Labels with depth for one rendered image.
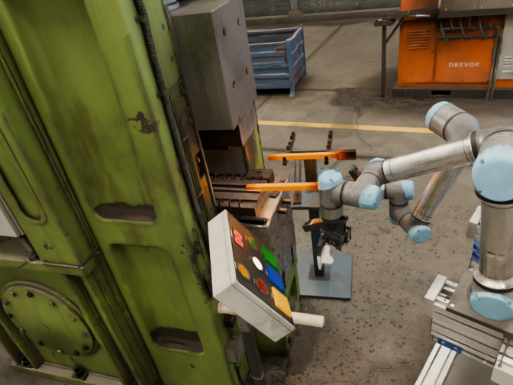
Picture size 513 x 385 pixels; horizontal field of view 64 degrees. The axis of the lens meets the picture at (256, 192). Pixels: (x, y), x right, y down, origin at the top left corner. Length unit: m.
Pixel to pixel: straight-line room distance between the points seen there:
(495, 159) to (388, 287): 1.74
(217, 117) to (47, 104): 0.56
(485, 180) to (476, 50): 4.08
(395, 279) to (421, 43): 3.06
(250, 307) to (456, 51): 4.32
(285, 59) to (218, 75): 4.06
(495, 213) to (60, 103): 1.34
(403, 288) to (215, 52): 1.87
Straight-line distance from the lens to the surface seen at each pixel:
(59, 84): 1.52
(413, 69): 5.21
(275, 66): 5.52
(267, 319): 1.23
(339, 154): 2.07
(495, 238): 1.22
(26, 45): 1.49
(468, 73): 5.20
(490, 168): 1.08
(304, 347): 2.43
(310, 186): 1.73
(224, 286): 1.13
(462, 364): 2.18
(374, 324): 2.52
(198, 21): 1.41
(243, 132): 1.58
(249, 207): 1.74
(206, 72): 1.45
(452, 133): 1.56
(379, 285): 2.72
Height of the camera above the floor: 1.97
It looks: 33 degrees down
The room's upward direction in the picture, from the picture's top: 10 degrees counter-clockwise
